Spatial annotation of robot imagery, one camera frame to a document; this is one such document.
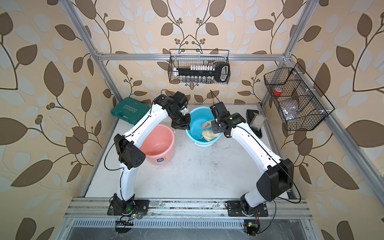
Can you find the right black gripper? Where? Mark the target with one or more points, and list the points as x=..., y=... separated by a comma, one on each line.
x=215, y=127

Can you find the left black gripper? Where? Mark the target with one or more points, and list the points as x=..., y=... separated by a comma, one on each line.
x=184, y=124

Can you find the yellow cloth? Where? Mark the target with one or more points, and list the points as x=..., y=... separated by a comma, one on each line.
x=207, y=132

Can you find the blue plastic bucket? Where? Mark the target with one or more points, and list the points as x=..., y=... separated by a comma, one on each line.
x=199, y=116

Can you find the pink plastic bucket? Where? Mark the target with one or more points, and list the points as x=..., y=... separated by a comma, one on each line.
x=159, y=145

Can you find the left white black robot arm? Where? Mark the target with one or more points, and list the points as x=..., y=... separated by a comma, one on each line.
x=128, y=145

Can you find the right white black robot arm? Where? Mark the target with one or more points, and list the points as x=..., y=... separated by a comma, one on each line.
x=277, y=174

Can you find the black tray with plastic bag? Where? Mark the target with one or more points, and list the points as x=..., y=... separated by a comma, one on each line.
x=255, y=120

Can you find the black socket set holder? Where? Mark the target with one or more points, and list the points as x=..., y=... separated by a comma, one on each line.
x=217, y=73

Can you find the green plastic tool case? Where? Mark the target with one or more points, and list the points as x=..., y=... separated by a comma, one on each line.
x=130, y=110

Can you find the silver foil bag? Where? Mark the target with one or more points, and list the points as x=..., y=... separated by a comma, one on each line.
x=290, y=109

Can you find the black wire basket back wall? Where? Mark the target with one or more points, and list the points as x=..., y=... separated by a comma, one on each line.
x=180, y=58

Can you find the black wire basket wall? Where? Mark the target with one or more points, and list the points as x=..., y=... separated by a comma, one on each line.
x=314, y=105
x=180, y=58

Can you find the black wire basket right wall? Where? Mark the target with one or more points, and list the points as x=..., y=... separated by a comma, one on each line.
x=314, y=105

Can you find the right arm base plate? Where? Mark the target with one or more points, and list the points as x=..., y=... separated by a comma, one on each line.
x=241, y=209

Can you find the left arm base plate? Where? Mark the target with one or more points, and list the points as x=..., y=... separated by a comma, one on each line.
x=135, y=207

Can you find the aluminium front rail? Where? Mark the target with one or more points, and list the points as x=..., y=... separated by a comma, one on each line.
x=189, y=209

